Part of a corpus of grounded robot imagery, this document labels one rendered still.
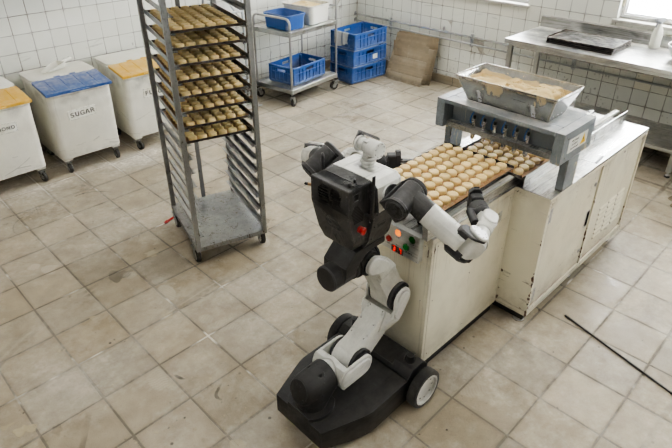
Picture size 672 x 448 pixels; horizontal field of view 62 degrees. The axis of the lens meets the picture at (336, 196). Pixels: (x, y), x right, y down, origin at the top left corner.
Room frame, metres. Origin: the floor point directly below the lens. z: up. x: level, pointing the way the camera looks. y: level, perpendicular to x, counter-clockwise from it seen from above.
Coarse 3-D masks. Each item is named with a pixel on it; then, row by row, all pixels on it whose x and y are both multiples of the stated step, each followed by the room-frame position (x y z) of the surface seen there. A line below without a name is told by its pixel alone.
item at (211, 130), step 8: (168, 112) 3.40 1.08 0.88; (232, 120) 3.26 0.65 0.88; (176, 128) 3.18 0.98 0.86; (192, 128) 3.17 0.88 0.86; (200, 128) 3.14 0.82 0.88; (208, 128) 3.13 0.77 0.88; (216, 128) 3.14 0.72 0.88; (224, 128) 3.18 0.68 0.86; (232, 128) 3.13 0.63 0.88; (240, 128) 3.14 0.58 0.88; (248, 128) 3.18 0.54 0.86; (192, 136) 3.02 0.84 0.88; (200, 136) 3.02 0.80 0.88; (208, 136) 3.06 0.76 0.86
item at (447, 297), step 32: (512, 192) 2.47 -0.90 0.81; (416, 224) 2.13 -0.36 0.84; (448, 256) 2.10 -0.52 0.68; (480, 256) 2.31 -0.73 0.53; (416, 288) 2.05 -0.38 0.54; (448, 288) 2.12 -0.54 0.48; (480, 288) 2.35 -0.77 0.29; (416, 320) 2.04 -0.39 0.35; (448, 320) 2.15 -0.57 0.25; (416, 352) 2.02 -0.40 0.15
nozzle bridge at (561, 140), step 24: (456, 96) 2.87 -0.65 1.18; (456, 120) 2.85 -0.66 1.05; (480, 120) 2.76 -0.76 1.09; (504, 120) 2.57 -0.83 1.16; (528, 120) 2.53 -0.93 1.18; (552, 120) 2.53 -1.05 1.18; (576, 120) 2.53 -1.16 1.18; (456, 144) 2.96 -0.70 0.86; (504, 144) 2.59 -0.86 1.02; (552, 144) 2.47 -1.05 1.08; (576, 144) 2.45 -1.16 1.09
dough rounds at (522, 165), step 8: (480, 144) 2.81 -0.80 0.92; (488, 144) 2.84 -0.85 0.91; (496, 144) 2.81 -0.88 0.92; (480, 152) 2.71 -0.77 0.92; (488, 152) 2.74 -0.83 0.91; (496, 152) 2.71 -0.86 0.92; (504, 152) 2.74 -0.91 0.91; (520, 152) 2.74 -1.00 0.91; (504, 160) 2.62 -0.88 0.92; (512, 160) 2.62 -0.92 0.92; (520, 160) 2.62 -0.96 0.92; (528, 160) 2.62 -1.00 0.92; (536, 160) 2.62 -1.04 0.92; (544, 160) 2.66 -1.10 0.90; (520, 168) 2.52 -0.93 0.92; (528, 168) 2.53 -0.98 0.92
